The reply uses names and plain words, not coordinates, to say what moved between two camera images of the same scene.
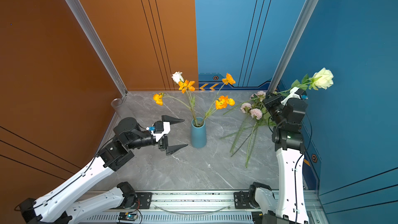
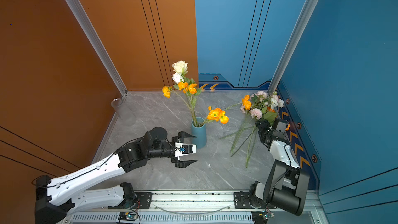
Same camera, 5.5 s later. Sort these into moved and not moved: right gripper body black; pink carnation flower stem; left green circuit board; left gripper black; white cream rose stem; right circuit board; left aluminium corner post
Moved: right gripper body black; white cream rose stem; left gripper black
Not moved: right circuit board; left green circuit board; left aluminium corner post; pink carnation flower stem
